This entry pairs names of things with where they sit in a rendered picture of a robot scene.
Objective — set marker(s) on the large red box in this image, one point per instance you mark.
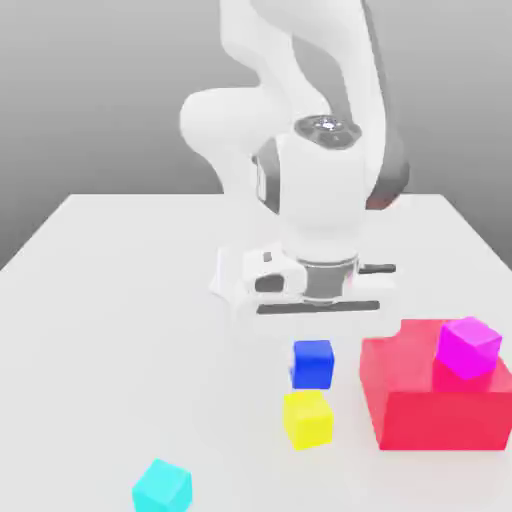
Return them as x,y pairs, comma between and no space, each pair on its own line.
432,416

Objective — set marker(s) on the small yellow cube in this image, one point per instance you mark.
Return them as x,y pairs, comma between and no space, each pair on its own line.
308,420

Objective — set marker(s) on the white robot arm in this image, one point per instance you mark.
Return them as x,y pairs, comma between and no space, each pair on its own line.
320,188

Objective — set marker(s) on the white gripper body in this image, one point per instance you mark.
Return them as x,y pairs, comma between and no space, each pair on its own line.
320,307

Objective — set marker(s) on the small cyan cube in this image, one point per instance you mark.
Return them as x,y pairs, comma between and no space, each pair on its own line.
162,488

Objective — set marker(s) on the small magenta cube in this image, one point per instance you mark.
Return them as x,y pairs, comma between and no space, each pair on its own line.
468,348

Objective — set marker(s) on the small blue cube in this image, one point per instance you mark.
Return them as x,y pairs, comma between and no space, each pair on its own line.
312,364

